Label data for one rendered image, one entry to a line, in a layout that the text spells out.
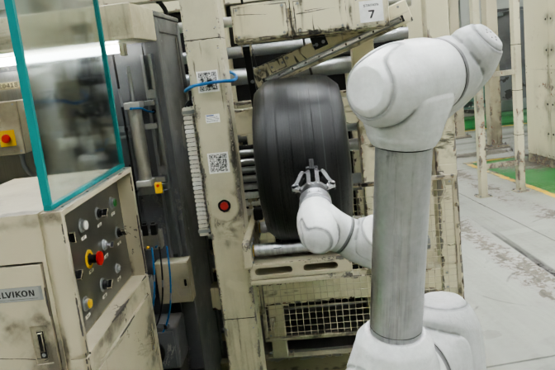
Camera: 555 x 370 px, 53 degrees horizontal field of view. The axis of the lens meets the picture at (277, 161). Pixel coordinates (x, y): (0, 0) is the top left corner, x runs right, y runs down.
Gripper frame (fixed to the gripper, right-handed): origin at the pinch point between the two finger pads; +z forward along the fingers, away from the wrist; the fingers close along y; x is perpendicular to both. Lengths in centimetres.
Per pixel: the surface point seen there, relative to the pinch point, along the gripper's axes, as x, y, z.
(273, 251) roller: 35.7, 16.3, 9.0
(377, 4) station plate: -35, -31, 63
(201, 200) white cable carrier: 20, 41, 22
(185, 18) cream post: -43, 38, 38
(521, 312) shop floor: 153, -110, 97
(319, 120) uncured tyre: -10.4, -3.9, 11.9
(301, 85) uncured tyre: -17.9, 0.6, 27.2
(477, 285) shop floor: 164, -98, 137
